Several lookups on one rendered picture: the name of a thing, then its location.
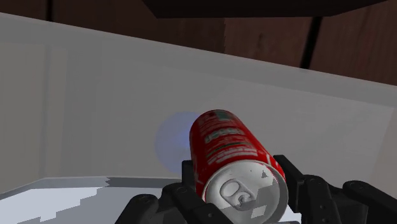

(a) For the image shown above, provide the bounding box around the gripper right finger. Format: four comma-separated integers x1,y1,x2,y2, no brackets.
272,154,397,224

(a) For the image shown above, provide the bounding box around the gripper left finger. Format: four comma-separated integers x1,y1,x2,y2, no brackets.
115,159,234,224

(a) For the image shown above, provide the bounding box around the red soda can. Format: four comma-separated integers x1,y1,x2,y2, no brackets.
189,109,289,223

